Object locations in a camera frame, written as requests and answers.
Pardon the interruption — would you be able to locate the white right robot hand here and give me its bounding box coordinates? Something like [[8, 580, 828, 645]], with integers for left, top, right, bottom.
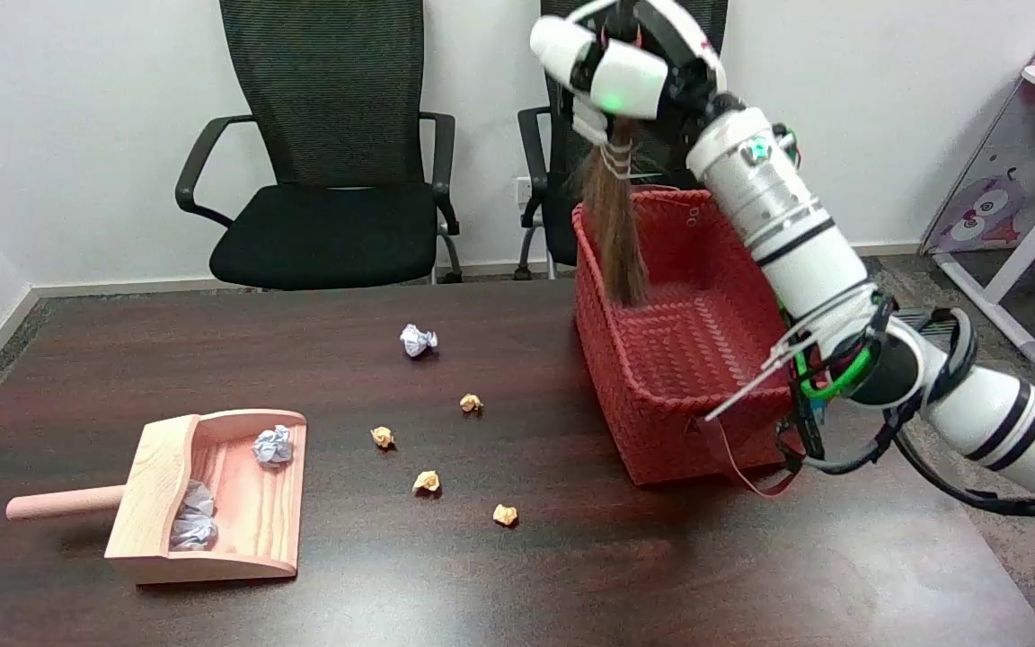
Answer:
[[529, 0, 743, 145]]

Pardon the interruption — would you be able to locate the brown straw hand broom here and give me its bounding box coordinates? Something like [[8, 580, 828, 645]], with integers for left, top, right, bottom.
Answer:
[[576, 117, 653, 306]]

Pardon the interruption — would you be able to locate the white paper ball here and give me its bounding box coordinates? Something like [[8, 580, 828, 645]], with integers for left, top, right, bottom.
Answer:
[[399, 323, 439, 359], [178, 480, 217, 518], [169, 514, 219, 552], [252, 425, 296, 468]]

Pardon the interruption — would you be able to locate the wooden dustpan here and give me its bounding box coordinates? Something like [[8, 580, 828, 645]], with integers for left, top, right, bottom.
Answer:
[[5, 410, 308, 586]]

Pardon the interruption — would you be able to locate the black mesh office chair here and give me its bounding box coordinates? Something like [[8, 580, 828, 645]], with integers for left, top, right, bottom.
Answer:
[[517, 0, 730, 279], [175, 0, 464, 291]]

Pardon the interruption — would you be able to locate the red woven basket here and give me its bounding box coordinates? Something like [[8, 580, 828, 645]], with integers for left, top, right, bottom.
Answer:
[[571, 186, 810, 498]]

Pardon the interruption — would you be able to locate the metal floor vent grille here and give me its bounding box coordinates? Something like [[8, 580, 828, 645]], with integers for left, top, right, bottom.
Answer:
[[893, 308, 960, 340]]

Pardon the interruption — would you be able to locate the white pink children's desk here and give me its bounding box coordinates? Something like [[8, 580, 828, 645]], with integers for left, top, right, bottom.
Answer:
[[920, 0, 1035, 365]]

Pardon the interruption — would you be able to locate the green robot cable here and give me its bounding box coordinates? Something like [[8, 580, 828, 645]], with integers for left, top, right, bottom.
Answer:
[[794, 346, 875, 402]]

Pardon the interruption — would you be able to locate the black robot cable loom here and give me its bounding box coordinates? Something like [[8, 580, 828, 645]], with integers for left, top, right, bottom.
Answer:
[[783, 292, 1035, 519]]

